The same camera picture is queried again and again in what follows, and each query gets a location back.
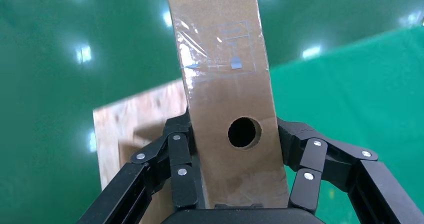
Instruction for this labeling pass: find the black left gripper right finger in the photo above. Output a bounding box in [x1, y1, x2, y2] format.
[277, 116, 424, 224]

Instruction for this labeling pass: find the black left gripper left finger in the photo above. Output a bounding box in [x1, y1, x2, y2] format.
[76, 108, 206, 224]

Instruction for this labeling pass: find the small cardboard box with hole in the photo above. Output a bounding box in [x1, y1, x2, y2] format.
[166, 0, 291, 211]

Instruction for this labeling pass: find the wooden board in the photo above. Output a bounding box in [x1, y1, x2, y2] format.
[92, 79, 201, 224]

